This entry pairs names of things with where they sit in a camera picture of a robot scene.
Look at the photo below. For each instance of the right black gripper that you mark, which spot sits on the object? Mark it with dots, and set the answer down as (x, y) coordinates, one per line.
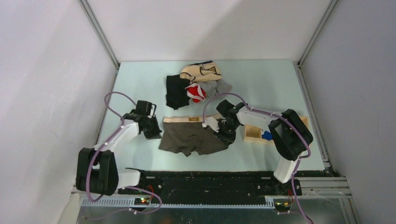
(226, 140)

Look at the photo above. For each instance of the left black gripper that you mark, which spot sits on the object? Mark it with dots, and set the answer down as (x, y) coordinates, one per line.
(156, 134)

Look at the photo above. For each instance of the brown boxer briefs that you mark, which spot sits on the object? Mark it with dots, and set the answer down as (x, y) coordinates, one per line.
(187, 135)

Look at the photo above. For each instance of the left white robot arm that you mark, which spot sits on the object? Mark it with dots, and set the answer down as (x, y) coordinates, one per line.
(97, 171)

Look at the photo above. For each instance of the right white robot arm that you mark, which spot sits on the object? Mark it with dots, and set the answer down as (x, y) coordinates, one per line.
(288, 132)

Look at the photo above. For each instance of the rolled blue underwear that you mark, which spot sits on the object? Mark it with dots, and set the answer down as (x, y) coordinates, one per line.
(266, 135)

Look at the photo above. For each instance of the grey striped underwear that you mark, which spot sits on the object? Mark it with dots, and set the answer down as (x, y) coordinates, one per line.
(215, 87)

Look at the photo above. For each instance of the red white underwear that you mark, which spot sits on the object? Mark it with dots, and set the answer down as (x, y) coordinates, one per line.
(196, 93)

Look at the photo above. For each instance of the beige underwear black trim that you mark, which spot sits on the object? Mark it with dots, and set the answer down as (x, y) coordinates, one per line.
(201, 72)

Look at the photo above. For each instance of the wooden compartment box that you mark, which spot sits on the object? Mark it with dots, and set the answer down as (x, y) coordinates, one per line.
(253, 133)

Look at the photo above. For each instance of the left circuit board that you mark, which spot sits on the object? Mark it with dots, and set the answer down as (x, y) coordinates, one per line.
(142, 201)

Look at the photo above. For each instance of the circuit board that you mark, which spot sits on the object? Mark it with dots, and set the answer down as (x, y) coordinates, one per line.
(142, 201)
(282, 207)

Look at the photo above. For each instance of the right circuit board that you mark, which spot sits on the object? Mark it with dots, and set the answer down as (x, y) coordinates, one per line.
(282, 207)

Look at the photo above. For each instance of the aluminium frame rail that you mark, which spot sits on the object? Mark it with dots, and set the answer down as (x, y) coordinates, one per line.
(324, 200)

